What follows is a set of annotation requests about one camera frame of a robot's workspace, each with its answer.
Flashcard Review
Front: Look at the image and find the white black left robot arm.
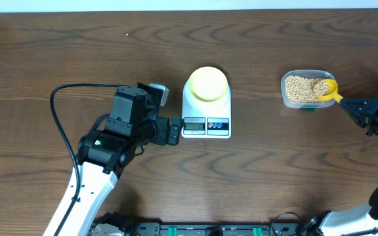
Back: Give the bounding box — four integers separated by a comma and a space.
44, 83, 182, 235

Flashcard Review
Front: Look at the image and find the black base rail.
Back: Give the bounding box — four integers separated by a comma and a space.
87, 212, 311, 236

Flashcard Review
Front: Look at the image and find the white digital kitchen scale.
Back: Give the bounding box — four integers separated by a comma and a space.
181, 80, 232, 139

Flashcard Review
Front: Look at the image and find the yellow measuring scoop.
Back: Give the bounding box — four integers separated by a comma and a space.
313, 79, 343, 103

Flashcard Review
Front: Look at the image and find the black left camera cable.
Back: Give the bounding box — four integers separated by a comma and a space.
50, 83, 121, 236

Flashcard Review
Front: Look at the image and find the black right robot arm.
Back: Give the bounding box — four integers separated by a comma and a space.
303, 98, 378, 235

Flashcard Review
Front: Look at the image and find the clear container of soybeans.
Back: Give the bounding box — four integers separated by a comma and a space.
281, 69, 335, 109

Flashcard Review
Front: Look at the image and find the yellow plastic bowl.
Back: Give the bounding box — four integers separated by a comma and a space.
188, 66, 228, 102

